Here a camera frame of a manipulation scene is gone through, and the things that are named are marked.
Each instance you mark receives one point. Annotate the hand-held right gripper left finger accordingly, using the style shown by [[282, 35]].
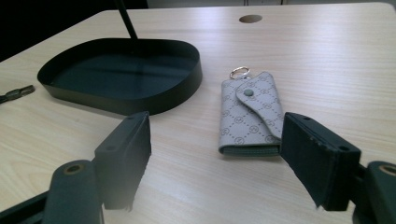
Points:
[[123, 161]]

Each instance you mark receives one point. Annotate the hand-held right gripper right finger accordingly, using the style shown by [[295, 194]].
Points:
[[320, 161]]

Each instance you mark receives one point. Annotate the grey patterned key pouch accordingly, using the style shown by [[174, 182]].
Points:
[[246, 124]]

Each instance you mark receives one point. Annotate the black key rack with tray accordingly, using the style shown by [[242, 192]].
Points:
[[118, 77]]

